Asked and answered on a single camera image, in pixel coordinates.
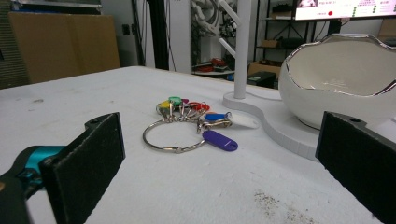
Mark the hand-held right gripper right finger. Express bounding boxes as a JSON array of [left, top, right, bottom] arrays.
[[315, 110, 396, 224]]

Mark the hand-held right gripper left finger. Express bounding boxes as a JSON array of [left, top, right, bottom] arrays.
[[0, 112, 126, 224]]

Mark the key ring with coloured tags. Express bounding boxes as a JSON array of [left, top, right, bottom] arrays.
[[142, 96, 261, 155]]

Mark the white eggshell-shaped ceramic bowl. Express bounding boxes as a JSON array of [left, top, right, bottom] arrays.
[[277, 33, 396, 130]]

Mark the brown cardboard board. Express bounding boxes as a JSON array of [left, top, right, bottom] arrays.
[[7, 11, 121, 85]]

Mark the cardboard box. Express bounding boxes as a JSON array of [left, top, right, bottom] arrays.
[[247, 60, 283, 78]]

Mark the white peg stand with base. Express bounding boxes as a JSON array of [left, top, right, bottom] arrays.
[[218, 0, 396, 162]]

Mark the black metal shelf rack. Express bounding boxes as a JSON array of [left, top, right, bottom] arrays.
[[252, 0, 344, 63]]

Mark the monitor screen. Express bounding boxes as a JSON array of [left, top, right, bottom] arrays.
[[293, 0, 396, 21]]

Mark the black metal post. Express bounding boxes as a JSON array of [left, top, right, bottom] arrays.
[[147, 0, 170, 71]]

